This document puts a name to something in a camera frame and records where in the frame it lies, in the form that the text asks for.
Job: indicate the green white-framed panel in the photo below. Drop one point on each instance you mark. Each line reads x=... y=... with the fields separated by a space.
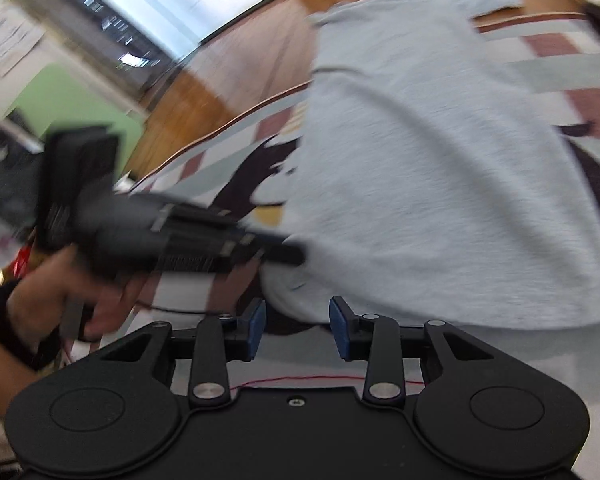
x=80 y=100

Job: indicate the black wristband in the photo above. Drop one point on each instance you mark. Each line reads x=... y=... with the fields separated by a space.
x=0 y=320

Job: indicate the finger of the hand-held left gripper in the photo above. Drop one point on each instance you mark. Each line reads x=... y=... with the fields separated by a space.
x=282 y=254

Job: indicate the dark bag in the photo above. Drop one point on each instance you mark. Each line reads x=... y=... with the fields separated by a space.
x=5 y=175

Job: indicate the checkered rug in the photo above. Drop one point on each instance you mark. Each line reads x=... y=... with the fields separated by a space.
x=570 y=65

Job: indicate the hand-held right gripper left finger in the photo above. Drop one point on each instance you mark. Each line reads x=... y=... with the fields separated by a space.
x=255 y=329

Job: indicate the dark glass door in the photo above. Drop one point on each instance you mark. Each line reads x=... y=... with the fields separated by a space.
x=105 y=15

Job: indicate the light blue garment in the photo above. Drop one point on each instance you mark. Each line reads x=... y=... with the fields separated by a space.
x=430 y=170

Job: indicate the white paper sheet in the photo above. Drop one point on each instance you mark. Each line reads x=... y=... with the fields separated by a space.
x=7 y=42

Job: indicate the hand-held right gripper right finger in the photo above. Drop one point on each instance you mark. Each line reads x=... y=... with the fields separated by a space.
x=338 y=329

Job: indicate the person's left forearm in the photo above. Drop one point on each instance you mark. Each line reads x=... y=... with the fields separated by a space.
x=0 y=385

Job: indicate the person's left hand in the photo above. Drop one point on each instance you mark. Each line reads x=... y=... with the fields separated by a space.
x=45 y=300

